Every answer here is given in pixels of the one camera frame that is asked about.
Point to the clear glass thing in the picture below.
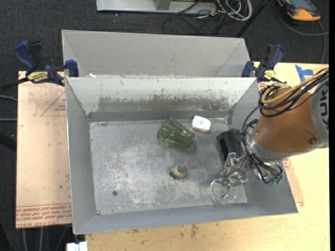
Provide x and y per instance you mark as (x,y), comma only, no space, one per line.
(218,196)

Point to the grey and yellow toy duck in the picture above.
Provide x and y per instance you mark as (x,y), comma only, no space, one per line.
(179,171)

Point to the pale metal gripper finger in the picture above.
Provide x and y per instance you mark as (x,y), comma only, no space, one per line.
(226,165)
(235,181)

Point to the grey metal bin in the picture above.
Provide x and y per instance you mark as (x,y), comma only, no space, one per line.
(131,166)

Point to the brown cardboard board, red print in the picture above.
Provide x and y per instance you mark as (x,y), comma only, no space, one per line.
(42,153)

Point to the black box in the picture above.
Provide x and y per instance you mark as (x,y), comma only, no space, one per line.
(229,140)

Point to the small white box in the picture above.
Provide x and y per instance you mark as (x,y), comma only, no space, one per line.
(201,124)

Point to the green glass cup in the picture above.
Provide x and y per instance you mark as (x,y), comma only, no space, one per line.
(174,135)

